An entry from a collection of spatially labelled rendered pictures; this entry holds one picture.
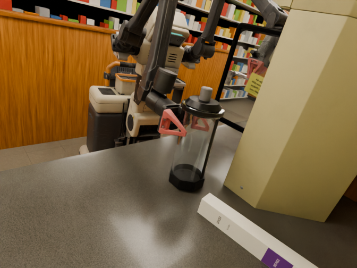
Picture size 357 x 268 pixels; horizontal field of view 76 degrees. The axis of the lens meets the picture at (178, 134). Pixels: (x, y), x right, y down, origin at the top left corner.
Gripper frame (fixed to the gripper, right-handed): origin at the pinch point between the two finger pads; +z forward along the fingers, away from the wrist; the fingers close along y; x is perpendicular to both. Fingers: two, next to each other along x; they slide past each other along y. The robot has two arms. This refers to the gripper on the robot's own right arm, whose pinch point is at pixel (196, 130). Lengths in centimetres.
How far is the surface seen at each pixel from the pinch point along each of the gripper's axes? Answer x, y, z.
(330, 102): -16.3, 13.8, 21.2
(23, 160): 118, -13, -158
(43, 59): 38, 13, -186
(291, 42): -25.2, 10.3, 9.3
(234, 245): 14.8, -5.4, 22.9
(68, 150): 118, 26, -161
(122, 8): -12, 111, -240
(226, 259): 14.7, -9.6, 24.0
